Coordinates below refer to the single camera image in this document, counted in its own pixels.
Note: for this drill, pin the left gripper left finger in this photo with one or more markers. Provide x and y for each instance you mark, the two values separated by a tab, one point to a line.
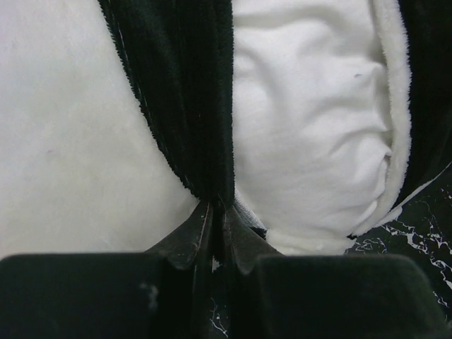
159	293

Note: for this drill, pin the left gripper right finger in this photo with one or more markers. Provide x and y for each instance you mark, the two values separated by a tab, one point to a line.
355	296

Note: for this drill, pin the black white checkered pillowcase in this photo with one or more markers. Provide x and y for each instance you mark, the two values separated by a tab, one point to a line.
117	119

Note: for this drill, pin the white pillow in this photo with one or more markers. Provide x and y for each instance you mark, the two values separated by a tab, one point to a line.
312	129

